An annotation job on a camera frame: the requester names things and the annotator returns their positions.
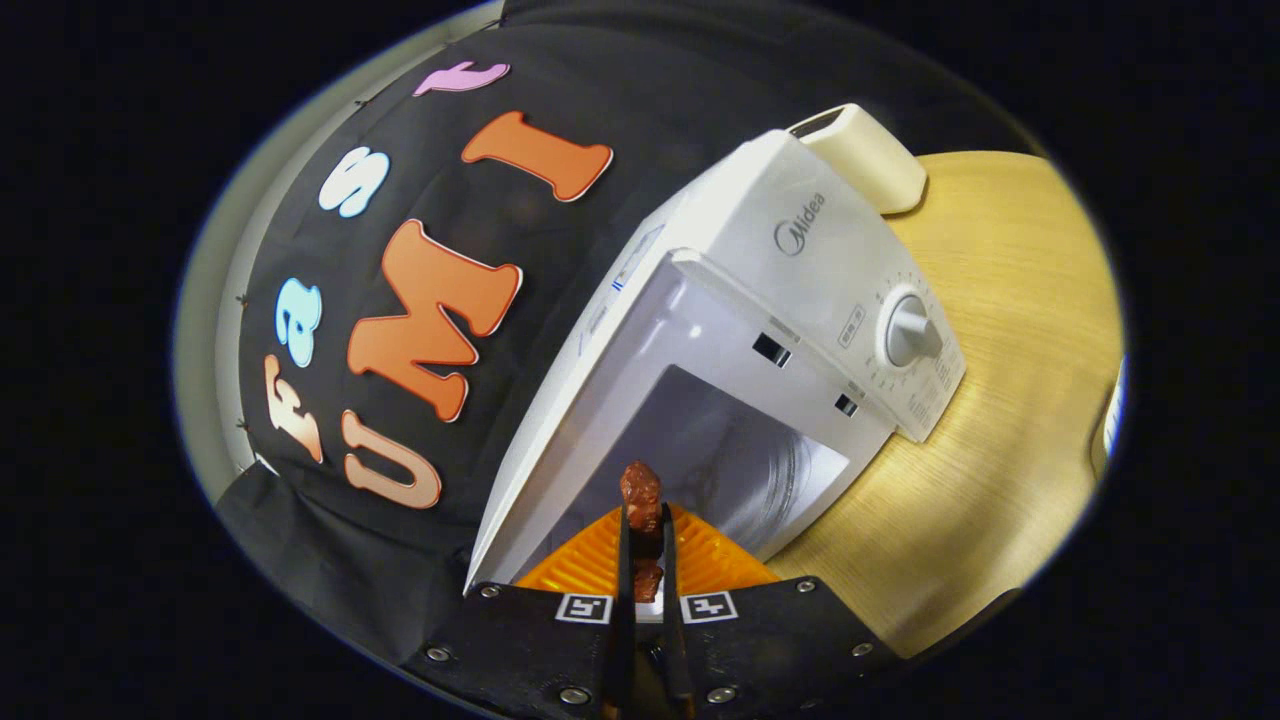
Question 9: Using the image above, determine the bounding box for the brown food piece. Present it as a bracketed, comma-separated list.
[620, 461, 664, 603]

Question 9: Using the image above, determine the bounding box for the white toaster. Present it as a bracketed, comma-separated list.
[785, 103, 929, 216]

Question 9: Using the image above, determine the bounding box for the glass turntable plate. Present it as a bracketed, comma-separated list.
[690, 425, 826, 551]

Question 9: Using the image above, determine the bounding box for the white microwave oven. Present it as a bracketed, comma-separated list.
[465, 128, 968, 593]

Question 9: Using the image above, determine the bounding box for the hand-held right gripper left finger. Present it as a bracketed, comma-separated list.
[400, 503, 636, 720]

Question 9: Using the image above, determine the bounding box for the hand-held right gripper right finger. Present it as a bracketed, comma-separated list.
[660, 503, 906, 720]

